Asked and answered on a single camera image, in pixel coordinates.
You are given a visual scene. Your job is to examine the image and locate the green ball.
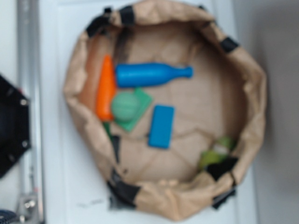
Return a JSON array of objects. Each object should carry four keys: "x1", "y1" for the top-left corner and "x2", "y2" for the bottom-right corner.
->
[{"x1": 111, "y1": 92, "x2": 141, "y2": 122}]

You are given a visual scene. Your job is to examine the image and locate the aluminium frame rail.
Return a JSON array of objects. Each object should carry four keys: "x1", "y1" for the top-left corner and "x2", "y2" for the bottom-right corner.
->
[{"x1": 17, "y1": 0, "x2": 45, "y2": 224}]

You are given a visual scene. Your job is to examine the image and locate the blue rectangular block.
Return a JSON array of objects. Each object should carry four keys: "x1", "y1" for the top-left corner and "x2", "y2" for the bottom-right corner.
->
[{"x1": 148, "y1": 105, "x2": 175, "y2": 149}]

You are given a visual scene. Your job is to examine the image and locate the orange toy carrot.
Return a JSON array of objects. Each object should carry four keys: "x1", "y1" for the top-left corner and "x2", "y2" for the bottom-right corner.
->
[{"x1": 96, "y1": 55, "x2": 117, "y2": 121}]

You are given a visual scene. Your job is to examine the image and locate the blue toy bottle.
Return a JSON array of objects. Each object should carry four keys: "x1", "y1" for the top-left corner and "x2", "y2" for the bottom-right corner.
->
[{"x1": 115, "y1": 63, "x2": 193, "y2": 88}]

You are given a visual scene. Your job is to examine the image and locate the brown paper bag bin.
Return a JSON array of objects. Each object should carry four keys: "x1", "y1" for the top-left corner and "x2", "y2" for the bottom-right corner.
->
[{"x1": 64, "y1": 0, "x2": 267, "y2": 221}]

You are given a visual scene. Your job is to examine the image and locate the light green toy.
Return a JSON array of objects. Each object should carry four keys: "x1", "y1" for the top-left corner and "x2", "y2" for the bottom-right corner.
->
[{"x1": 198, "y1": 136, "x2": 236, "y2": 170}]

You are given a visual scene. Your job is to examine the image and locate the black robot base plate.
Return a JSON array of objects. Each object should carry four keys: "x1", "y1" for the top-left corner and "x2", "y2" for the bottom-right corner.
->
[{"x1": 0, "y1": 76, "x2": 31, "y2": 177}]

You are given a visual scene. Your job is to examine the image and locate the green flat square block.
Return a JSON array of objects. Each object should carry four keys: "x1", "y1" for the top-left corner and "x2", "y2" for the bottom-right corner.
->
[{"x1": 114, "y1": 88, "x2": 153, "y2": 132}]

